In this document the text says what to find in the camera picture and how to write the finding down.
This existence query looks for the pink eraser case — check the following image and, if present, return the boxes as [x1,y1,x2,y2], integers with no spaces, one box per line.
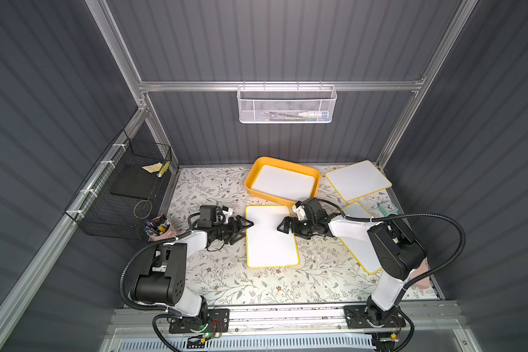
[412,258,431,290]

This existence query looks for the right whiteboard under arm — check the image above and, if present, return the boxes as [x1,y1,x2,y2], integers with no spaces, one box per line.
[340,202,381,274]

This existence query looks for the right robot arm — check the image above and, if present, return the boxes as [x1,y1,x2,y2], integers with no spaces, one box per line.
[277,214,427,328]

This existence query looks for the markers in white basket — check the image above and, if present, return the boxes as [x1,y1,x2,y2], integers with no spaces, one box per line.
[260,110,331,123]

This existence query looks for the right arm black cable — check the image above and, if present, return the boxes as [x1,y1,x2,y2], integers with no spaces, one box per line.
[314,197,466,291]

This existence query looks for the yellow sticky note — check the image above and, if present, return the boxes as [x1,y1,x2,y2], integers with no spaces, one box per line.
[142,163,163,173]

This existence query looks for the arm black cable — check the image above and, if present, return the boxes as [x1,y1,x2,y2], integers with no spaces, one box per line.
[118,210,212,352]
[314,197,466,291]

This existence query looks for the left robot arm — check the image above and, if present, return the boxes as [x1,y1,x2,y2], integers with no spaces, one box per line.
[119,216,255,319]

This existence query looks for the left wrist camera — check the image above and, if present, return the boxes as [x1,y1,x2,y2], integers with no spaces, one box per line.
[197,205,233,229]

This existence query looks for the yellow plastic storage box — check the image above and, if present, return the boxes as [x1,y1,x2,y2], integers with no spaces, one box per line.
[244,156,321,207]

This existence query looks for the white wire mesh basket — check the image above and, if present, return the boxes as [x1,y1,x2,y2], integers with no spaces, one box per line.
[236,84,337,124]

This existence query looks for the black wire basket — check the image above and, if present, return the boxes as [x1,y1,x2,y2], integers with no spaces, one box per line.
[65,132,173,240]

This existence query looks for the pink pen cup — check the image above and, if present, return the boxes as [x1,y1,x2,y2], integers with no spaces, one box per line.
[144,214,178,242]

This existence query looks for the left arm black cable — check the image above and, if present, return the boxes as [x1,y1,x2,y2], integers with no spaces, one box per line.
[118,210,212,352]

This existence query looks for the small mint green clock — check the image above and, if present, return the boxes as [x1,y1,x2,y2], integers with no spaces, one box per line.
[378,201,399,216]

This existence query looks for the floral table mat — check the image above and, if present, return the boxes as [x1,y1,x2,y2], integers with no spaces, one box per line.
[164,166,380,306]

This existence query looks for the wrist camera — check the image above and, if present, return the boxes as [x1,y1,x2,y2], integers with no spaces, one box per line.
[291,197,327,221]
[197,205,233,229]

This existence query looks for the whiteboard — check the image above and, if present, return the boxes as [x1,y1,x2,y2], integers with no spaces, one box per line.
[245,205,300,269]
[251,165,316,202]
[325,160,392,202]

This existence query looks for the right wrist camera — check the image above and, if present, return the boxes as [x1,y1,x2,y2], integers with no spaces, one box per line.
[291,197,327,221]

